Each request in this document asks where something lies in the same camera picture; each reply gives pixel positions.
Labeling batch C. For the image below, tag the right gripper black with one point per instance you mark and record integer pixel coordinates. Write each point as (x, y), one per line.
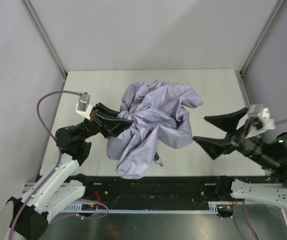
(236, 137)

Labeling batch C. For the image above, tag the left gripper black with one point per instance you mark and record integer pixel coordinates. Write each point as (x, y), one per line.
(99, 124)

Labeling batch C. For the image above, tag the lilac folding umbrella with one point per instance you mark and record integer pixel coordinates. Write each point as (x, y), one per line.
(159, 113)

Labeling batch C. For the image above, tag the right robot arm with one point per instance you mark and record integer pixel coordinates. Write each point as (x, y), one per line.
(271, 157)

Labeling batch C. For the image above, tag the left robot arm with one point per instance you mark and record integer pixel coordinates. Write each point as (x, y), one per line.
(35, 209)

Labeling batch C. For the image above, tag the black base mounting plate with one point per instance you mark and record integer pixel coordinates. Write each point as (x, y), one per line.
(157, 193)

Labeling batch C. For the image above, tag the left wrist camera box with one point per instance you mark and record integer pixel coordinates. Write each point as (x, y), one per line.
(83, 106)

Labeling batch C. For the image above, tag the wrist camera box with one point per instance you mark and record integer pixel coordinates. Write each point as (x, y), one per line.
(83, 106)
(260, 120)

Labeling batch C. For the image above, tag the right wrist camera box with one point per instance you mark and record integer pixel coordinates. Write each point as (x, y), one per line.
(260, 120)

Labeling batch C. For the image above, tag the aluminium frame post right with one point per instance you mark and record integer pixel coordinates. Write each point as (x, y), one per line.
(263, 35)

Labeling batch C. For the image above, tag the aluminium frame post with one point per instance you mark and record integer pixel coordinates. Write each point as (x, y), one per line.
(31, 12)
(263, 35)

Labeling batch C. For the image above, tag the aluminium rail front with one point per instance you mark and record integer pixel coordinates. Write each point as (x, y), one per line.
(48, 189)

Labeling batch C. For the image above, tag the aluminium frame post left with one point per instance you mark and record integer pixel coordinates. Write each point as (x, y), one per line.
(31, 12)

